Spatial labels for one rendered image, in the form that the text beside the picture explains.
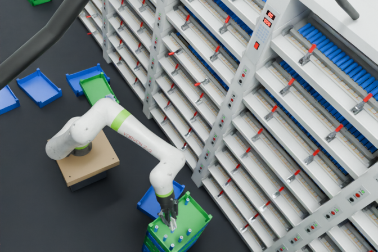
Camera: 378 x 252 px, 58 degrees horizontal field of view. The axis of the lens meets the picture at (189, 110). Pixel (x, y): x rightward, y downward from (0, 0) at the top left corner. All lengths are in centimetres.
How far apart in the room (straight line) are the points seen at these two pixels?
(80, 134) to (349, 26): 118
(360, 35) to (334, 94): 25
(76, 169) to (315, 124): 141
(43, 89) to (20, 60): 253
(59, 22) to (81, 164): 179
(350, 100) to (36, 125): 220
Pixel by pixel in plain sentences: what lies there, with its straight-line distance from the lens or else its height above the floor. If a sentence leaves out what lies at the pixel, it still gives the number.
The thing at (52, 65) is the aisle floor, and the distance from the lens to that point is 321.
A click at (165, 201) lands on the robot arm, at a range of 170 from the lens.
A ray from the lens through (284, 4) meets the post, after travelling 139.
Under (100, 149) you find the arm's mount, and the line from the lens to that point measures 228.
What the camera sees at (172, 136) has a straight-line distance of 261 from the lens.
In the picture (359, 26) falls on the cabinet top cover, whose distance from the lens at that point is 129.
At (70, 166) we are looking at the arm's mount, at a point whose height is 33.
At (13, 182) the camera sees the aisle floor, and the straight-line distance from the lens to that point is 262.
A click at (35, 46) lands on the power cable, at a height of 196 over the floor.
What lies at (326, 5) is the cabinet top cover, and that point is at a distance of 131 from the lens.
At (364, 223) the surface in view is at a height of 107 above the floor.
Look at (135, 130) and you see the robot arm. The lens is 170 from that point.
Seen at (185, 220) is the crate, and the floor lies 40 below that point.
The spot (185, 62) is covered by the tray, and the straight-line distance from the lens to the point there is 205.
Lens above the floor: 230
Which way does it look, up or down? 51 degrees down
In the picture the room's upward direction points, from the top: 17 degrees clockwise
